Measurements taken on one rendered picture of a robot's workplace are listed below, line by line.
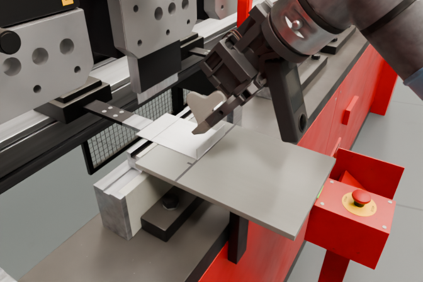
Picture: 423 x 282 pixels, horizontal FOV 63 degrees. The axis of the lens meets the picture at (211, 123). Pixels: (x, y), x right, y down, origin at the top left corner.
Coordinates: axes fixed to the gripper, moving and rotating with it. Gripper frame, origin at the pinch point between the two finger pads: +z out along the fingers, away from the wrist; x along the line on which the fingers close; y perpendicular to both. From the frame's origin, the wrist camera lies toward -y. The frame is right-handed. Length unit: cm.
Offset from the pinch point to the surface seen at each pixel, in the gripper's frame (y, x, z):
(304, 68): -6, -60, 13
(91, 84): 21.5, -0.9, 19.6
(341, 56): -12, -84, 12
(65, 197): 20, -33, 153
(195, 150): -1.7, 2.5, 4.3
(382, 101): -69, -214, 64
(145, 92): 10.3, 4.1, 2.5
